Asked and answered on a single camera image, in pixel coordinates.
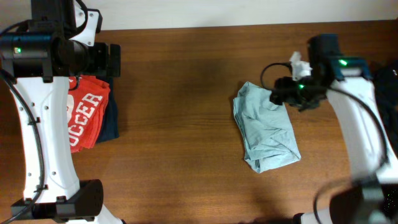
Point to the red folded soccer t-shirt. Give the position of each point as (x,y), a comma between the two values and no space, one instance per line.
(87,100)

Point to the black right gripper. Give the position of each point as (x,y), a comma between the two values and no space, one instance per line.
(283,90)

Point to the dark navy folded garment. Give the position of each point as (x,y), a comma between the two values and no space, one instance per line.
(109,128)

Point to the light blue t-shirt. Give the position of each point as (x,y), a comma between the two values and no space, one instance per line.
(267,133)

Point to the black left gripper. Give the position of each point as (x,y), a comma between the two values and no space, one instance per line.
(102,68)

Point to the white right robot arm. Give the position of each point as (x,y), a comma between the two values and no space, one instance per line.
(370,195)

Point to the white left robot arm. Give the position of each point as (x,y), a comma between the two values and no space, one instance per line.
(36,66)

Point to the black crumpled clothes pile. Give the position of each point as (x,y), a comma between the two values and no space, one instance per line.
(385,83)

